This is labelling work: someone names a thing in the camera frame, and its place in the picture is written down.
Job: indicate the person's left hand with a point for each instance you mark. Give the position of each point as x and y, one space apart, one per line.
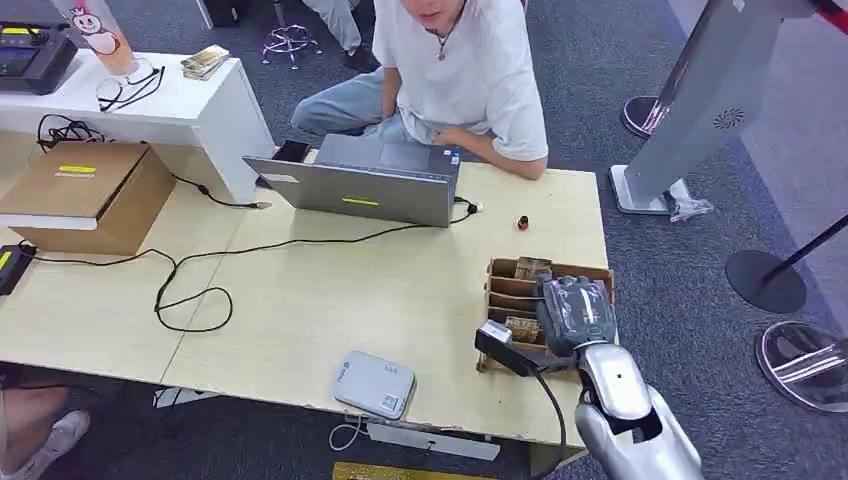
447 137

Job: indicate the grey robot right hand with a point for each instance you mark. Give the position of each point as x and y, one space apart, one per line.
576 314

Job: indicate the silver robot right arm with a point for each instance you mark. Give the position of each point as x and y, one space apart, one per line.
619 387

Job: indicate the person in white shirt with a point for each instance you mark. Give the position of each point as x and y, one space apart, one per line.
464 86

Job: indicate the brown printed card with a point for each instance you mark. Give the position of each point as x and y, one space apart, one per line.
532 268

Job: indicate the wooden card box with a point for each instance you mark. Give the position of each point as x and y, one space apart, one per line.
507 291

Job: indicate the grey laptop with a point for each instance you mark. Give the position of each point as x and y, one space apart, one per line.
361 192

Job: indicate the small red black object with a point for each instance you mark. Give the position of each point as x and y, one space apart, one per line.
522 222

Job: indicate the standing person's legs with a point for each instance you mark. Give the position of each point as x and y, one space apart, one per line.
344 23

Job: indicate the black phone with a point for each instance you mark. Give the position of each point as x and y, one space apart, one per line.
292 151

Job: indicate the clear plastic wrap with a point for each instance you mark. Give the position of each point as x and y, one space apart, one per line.
689 206

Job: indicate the chrome stool base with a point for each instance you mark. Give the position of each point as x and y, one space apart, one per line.
289 41

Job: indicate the dark round stand base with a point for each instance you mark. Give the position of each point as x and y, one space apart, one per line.
639 119

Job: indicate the grey desk crossbar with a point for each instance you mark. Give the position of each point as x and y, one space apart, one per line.
430 442

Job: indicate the small grey flat device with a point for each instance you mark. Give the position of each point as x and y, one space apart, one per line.
373 384

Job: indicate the chrome stanchion base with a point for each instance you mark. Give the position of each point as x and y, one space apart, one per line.
802 368

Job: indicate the gold patterned sheet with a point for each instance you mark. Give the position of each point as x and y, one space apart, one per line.
391 473

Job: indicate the white cabinet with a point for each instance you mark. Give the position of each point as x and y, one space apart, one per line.
199 126

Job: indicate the stack of printed cards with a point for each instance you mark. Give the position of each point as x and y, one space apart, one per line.
204 61

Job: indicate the black bin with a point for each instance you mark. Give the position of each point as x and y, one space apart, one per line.
225 12

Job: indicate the grey kiosk stand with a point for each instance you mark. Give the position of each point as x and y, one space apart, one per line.
709 93

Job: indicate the pink cartoon standee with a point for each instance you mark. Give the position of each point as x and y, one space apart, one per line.
99 33

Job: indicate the brown cardboard box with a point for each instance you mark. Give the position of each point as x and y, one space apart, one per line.
86 192

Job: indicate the white desk foot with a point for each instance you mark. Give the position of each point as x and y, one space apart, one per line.
179 396

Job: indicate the red barrier belt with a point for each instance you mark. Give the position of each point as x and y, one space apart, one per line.
833 12

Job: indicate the black console device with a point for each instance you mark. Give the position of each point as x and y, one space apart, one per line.
33 56

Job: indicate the person's leg with sneaker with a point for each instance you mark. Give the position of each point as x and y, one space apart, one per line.
40 430

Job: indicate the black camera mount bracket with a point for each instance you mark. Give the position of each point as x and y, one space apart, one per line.
517 361

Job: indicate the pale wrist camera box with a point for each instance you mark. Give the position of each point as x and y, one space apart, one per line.
495 331

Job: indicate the black stanchion post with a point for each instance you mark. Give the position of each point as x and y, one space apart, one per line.
762 281

